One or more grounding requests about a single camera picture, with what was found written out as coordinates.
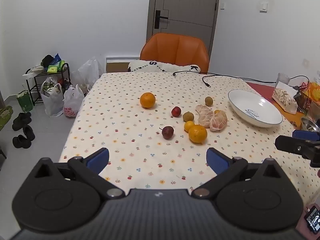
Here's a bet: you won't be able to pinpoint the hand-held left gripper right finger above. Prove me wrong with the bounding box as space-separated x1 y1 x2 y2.
191 148 294 200

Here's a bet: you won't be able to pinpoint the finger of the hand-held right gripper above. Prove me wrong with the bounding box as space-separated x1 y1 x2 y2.
292 130 320 142
274 135 320 168

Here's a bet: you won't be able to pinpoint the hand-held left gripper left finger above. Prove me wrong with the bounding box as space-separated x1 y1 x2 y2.
25 148 125 200

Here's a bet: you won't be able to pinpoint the large orange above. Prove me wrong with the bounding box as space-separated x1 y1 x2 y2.
188 124 208 144
140 92 156 109

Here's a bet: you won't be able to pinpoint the peeled citrus half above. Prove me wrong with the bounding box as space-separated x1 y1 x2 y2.
209 110 228 132
195 105 215 128

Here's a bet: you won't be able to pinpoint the white plate with blue rim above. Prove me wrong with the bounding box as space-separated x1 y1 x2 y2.
228 89 283 128

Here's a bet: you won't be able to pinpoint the steel bowl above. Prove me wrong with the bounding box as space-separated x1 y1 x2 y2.
300 117 320 132

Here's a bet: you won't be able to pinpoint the floral dotted tablecloth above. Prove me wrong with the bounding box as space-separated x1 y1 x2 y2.
59 72 316 205

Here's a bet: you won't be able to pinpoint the patterned tissue box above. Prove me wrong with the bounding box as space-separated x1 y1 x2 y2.
272 81 299 115

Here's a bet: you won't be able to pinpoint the black charger adapter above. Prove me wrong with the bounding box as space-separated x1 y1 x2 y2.
292 86 304 99

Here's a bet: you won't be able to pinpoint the clear glass cup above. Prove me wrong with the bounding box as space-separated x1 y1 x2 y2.
276 73 290 87

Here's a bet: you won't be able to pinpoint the white bag with red print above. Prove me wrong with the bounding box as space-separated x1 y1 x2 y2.
63 84 85 118

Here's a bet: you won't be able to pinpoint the red and orange table mat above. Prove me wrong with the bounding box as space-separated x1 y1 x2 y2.
246 82 320 132

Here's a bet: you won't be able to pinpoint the black slipper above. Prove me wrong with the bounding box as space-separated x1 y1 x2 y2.
12 116 28 131
12 134 29 148
19 112 32 124
22 125 35 142

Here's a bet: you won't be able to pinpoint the white plastic bag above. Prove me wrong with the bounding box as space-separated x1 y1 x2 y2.
40 77 64 117

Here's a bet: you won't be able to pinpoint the smartphone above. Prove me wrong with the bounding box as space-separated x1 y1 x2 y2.
304 205 320 234

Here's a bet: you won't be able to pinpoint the clear plastic bag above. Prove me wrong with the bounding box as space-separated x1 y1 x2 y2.
71 57 103 95

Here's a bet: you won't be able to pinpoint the green box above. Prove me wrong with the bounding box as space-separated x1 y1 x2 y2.
16 91 34 113

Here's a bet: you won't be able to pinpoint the white framed brown panel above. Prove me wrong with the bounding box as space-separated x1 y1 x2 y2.
105 56 140 73

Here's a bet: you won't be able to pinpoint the black metal rack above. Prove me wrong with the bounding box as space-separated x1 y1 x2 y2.
26 62 71 105

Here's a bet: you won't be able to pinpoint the green packets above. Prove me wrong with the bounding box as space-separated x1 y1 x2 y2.
47 53 65 73

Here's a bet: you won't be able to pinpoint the green slipper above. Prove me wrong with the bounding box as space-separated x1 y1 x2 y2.
0 106 13 130

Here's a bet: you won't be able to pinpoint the white cushion with black print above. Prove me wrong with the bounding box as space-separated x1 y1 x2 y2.
128 60 202 73

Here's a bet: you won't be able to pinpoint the white cloth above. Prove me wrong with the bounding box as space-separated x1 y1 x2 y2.
22 65 44 77

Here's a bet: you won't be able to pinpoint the dark cloth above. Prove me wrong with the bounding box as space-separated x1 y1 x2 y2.
41 54 55 67

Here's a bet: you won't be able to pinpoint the orange chair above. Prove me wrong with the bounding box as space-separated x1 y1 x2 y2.
139 33 210 74

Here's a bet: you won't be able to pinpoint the grey door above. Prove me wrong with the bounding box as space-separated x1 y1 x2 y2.
146 0 221 57

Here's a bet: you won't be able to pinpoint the wire basket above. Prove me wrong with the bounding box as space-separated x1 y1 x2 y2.
299 81 320 115

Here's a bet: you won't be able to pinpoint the black cable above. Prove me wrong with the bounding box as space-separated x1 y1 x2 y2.
202 74 277 88
172 71 277 83

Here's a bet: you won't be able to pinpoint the black door handle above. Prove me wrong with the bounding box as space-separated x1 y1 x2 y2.
154 10 168 29

